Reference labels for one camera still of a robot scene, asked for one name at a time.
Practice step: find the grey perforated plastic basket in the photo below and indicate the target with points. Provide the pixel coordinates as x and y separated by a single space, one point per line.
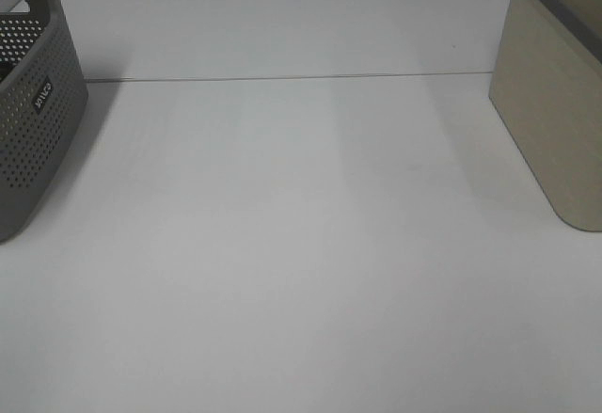
43 99

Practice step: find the beige plastic storage basket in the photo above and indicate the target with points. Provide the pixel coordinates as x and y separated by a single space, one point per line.
546 87

